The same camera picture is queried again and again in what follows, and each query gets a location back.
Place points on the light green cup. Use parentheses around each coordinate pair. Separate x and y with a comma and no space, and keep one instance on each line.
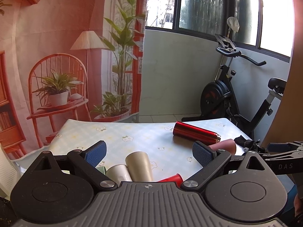
(102,169)

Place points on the window with dark frame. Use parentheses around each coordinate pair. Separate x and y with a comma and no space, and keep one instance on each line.
(265,26)

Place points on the printed room scene tapestry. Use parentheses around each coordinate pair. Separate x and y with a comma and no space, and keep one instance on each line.
(63,59)

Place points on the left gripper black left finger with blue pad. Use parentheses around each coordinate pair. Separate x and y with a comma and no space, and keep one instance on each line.
(83,164)

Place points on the white cup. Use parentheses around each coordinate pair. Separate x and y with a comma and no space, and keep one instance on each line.
(118,174)

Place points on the floral checked tablecloth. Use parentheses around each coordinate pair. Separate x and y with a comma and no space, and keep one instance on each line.
(168,154)

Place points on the black exercise bike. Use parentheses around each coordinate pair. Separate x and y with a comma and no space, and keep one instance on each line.
(250,82)

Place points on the red metal thermos bottle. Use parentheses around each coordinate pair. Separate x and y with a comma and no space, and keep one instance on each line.
(194,133)

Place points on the red cup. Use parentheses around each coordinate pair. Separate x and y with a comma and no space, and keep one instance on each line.
(177,179)

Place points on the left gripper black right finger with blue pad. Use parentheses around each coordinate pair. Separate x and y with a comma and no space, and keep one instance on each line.
(213,164)

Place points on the beige cup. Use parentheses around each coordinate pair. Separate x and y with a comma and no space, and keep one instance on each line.
(139,167)

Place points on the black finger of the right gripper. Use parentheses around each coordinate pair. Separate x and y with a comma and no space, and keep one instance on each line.
(284,147)

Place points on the pink cup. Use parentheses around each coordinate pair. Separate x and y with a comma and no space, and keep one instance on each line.
(228,145)

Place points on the white plastic chair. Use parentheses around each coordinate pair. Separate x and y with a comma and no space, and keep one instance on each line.
(9,174)

